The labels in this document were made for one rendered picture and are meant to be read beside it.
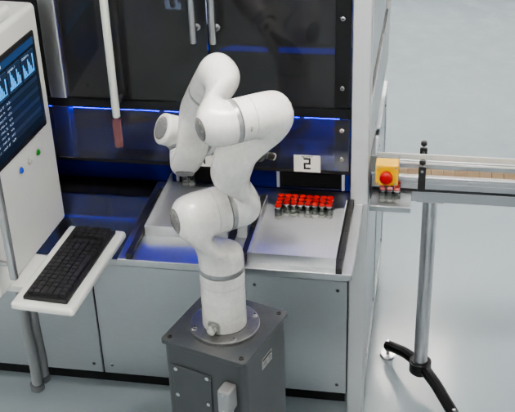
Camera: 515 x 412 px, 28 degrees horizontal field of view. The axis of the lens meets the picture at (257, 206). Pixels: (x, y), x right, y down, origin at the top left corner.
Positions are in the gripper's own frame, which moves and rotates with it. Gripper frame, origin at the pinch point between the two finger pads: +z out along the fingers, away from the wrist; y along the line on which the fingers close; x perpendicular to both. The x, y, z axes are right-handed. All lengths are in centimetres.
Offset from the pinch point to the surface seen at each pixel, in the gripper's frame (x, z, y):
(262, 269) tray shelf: -24.4, 15.0, 21.9
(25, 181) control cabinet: -62, -40, -18
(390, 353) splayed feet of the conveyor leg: -81, 121, 15
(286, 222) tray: -27.8, 31.1, 1.5
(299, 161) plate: -18.7, 33.4, -16.3
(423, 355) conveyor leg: -56, 111, 27
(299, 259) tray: -16.4, 22.7, 21.5
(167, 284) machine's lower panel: -87, 24, -4
